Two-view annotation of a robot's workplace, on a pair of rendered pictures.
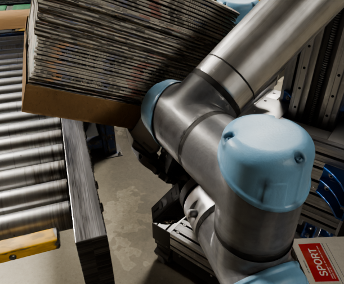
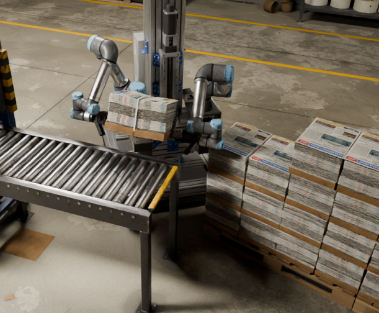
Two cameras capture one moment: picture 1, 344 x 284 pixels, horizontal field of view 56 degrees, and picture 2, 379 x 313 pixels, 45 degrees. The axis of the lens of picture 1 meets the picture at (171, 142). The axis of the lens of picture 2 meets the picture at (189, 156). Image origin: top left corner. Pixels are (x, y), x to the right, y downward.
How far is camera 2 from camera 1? 2.62 m
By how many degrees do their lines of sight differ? 46
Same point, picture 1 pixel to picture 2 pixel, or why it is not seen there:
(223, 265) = (215, 143)
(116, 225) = (88, 222)
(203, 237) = (208, 143)
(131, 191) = not seen: hidden behind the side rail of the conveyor
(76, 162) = (148, 158)
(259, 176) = (219, 126)
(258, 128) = (215, 121)
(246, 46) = (200, 110)
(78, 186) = (159, 161)
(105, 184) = (51, 212)
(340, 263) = not seen: hidden behind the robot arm
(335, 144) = (184, 122)
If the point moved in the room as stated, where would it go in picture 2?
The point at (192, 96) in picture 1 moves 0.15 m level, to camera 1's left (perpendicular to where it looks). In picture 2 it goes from (198, 121) to (183, 131)
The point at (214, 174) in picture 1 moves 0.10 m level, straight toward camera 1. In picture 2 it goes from (212, 130) to (224, 136)
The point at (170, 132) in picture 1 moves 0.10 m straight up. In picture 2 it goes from (199, 128) to (200, 113)
